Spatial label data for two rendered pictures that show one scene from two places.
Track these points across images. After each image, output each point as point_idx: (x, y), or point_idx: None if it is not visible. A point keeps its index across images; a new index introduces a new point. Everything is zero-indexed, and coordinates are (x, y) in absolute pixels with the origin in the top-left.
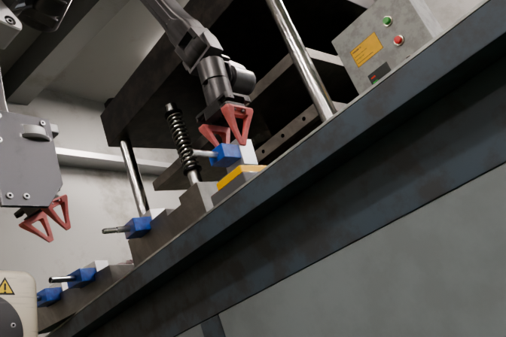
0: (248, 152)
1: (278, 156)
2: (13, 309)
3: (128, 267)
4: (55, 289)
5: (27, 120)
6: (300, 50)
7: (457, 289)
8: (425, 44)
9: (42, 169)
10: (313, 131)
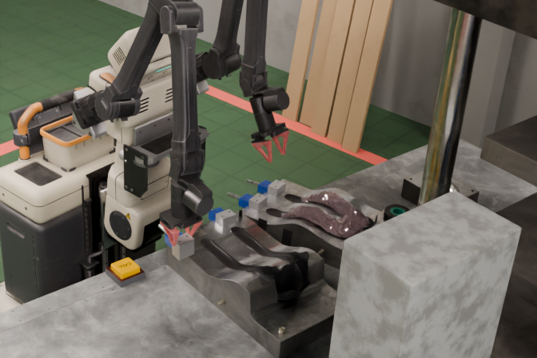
0: (176, 251)
1: (80, 281)
2: (129, 224)
3: (252, 220)
4: (264, 188)
5: (137, 154)
6: (425, 164)
7: None
8: (5, 311)
9: (139, 180)
10: (60, 289)
